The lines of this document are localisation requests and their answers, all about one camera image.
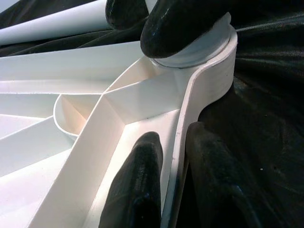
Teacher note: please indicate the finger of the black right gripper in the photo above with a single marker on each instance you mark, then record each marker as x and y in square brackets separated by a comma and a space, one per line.
[171, 28]
[126, 14]

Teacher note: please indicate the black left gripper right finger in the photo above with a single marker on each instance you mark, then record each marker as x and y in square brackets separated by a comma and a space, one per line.
[213, 180]

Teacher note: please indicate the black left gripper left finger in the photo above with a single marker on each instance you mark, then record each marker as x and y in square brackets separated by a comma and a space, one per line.
[140, 180]

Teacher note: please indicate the white plastic table leg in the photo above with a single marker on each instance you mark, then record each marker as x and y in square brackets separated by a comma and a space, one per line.
[47, 26]
[202, 50]

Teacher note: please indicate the white plastic table top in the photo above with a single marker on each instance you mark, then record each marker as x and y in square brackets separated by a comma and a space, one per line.
[118, 114]

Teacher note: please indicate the black plastic cover sheet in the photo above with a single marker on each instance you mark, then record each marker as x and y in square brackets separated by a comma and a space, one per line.
[261, 95]

